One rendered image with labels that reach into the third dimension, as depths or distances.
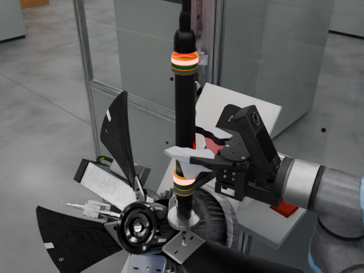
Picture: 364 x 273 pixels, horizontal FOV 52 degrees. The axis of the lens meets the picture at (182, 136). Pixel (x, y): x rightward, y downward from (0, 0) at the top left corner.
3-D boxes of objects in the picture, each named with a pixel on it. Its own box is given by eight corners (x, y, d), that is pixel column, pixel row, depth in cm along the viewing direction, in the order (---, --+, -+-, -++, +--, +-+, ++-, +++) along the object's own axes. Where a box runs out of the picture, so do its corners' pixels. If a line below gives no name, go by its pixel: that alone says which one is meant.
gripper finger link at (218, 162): (188, 169, 62) (241, 173, 61) (188, 161, 61) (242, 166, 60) (192, 153, 66) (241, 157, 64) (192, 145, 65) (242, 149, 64)
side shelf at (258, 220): (227, 175, 162) (228, 170, 161) (306, 212, 143) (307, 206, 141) (194, 205, 147) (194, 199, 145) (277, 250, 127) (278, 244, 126)
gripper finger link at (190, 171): (162, 182, 66) (214, 186, 65) (161, 154, 62) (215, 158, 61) (165, 171, 68) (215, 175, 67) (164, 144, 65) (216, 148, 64)
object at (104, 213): (149, 227, 99) (59, 205, 117) (150, 219, 100) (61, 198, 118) (144, 227, 97) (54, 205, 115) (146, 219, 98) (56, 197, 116)
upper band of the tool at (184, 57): (173, 66, 63) (173, 49, 62) (198, 66, 63) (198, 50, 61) (170, 76, 60) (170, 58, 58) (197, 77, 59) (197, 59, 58)
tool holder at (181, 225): (170, 200, 84) (169, 166, 79) (201, 202, 84) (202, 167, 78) (166, 230, 76) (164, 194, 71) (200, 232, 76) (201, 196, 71)
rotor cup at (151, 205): (147, 196, 99) (115, 191, 88) (194, 203, 91) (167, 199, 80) (137, 252, 96) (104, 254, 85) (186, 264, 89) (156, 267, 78)
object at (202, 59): (187, 73, 134) (188, 51, 129) (207, 74, 134) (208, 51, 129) (186, 85, 125) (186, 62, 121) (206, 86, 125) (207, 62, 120)
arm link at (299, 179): (312, 182, 54) (324, 154, 61) (282, 172, 56) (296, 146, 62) (304, 219, 58) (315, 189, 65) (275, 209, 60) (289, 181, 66)
